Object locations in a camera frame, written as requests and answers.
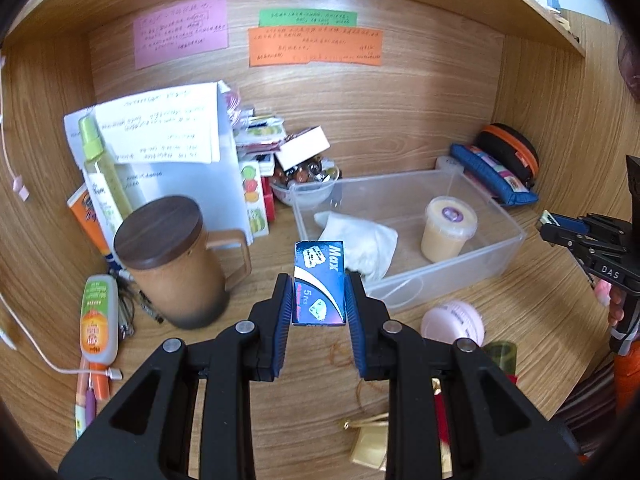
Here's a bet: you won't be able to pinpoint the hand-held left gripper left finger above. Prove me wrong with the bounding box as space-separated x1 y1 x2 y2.
57 272 296 480

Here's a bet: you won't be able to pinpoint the white charging cable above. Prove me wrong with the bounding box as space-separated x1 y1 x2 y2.
0 290 123 382

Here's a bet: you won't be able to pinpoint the orange highlighter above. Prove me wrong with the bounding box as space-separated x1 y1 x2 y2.
94 362 112 401

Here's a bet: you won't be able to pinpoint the white paper folder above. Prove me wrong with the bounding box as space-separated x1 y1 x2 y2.
63 105 256 246

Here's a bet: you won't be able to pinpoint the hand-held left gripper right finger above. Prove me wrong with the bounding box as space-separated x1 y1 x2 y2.
345 271 581 480

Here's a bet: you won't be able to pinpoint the small blue printed box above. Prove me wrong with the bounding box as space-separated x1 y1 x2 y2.
292 240 347 328

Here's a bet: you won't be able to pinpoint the small white box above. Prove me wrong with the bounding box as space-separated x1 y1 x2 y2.
276 127 332 171

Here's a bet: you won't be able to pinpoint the clear plastic storage bin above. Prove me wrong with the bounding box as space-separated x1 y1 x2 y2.
290 167 528 311

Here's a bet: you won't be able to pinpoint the person's right forearm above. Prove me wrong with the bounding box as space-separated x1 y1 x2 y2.
612 337 640 461

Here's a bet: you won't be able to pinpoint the blue fabric pouch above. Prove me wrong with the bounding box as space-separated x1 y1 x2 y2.
450 143 541 207

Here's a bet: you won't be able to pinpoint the coiled pink cord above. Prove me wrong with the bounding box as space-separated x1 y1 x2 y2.
222 87 247 126

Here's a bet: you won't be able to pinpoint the dark green glass bottle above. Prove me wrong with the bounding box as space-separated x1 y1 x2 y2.
482 341 518 373

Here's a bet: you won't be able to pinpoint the clear bowl of beads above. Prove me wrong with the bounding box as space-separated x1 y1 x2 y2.
270 157 343 208

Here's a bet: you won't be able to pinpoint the green paper note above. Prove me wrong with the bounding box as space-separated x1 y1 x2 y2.
258 9 358 28

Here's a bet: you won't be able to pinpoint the brown mug with wooden lid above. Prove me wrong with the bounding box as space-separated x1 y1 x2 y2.
113 196 252 331

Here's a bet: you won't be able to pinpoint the wooden desktop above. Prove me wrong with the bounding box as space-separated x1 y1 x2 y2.
0 160 626 480

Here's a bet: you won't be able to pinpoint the light green spray bottle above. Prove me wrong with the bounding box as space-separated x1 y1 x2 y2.
77 116 133 231

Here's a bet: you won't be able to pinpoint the red box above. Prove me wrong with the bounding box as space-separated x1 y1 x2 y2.
260 155 277 223

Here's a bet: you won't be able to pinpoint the yellow white pen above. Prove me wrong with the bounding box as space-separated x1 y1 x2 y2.
74 355 90 440

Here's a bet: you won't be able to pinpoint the black case with orange zipper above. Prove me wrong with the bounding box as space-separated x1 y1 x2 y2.
475 123 541 191

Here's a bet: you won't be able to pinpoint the white bottle with orange label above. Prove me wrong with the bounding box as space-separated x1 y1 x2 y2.
80 275 120 365

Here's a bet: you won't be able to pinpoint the dark striped cloth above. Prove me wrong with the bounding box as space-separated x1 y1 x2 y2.
552 355 621 453

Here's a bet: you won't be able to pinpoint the cream jar with clear lid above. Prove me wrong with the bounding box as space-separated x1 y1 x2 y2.
420 196 478 263

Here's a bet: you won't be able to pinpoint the person's right hand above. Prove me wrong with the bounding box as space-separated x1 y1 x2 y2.
595 280 627 328

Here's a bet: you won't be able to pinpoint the small black stick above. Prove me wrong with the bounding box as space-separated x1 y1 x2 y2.
137 290 165 325

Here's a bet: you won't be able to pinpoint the pile of small packets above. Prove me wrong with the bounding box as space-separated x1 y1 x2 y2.
235 102 288 153

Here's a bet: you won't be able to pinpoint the fruit print box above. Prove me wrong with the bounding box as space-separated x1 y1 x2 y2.
237 160 271 238

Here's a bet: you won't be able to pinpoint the wooden shelf board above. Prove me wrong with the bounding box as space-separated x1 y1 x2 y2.
450 0 588 58

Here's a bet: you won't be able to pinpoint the orange paper note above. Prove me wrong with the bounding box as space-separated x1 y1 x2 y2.
247 26 383 67

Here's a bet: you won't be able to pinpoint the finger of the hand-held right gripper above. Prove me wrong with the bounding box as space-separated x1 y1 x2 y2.
540 211 628 242
538 226 626 267

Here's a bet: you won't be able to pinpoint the pink round jar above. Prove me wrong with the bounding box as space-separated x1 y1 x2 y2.
420 300 486 348

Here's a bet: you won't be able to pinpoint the pink paper note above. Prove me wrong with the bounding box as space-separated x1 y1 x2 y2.
132 0 230 71

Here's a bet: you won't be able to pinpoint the orange printed box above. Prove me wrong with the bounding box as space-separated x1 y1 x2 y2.
67 182 118 266

